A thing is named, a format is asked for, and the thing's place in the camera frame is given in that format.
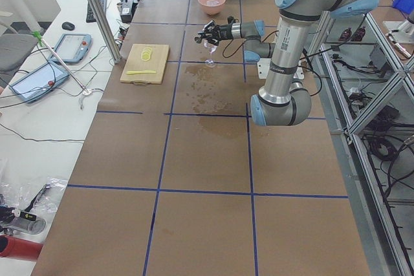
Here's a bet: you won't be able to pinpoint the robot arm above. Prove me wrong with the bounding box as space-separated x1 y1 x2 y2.
195 0 379 126

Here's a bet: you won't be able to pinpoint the plastic bag with parts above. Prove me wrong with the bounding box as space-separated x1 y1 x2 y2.
1 158 68 236

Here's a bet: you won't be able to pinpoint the clear wine glass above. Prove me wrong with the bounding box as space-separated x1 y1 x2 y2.
204 41 217 67

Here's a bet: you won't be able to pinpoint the bamboo cutting board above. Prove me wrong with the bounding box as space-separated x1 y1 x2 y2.
120 44 169 84

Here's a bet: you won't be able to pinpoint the steel double jigger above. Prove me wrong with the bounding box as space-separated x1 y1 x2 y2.
194 25 211 44

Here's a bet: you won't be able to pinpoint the blue teach pendant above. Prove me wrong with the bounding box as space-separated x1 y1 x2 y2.
53 34 92 64
9 61 69 103

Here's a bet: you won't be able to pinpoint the clear ice cubes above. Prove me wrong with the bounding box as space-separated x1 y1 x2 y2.
206 0 220 6

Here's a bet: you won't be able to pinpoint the black computer mouse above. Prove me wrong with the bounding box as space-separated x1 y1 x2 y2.
61 21 75 31

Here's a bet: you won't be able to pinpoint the black box device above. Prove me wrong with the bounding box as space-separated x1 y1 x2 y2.
120 0 138 23

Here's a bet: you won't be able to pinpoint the pink bowl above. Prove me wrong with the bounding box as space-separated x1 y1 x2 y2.
198 0 226 16

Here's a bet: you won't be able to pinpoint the black keyboard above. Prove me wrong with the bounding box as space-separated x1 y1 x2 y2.
85 0 107 23

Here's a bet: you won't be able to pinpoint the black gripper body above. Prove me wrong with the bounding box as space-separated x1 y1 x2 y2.
214 24 233 40

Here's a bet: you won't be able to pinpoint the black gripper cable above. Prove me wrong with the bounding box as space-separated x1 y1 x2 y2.
221 38 250 58

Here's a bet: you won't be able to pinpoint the metal grabber stick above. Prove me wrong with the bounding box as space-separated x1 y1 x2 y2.
32 31 93 96

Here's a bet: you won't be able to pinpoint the grey office chair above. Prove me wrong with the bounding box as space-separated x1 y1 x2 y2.
1 34 38 72

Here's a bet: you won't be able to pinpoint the red cylinder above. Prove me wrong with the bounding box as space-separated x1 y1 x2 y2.
1 235 43 262

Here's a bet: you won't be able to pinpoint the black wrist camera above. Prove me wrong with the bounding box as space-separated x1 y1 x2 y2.
227 16 237 25

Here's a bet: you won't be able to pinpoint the aluminium frame post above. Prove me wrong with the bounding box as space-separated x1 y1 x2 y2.
87 0 122 64

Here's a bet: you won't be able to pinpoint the yellow plastic knife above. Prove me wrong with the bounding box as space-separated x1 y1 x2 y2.
126 70 157 75

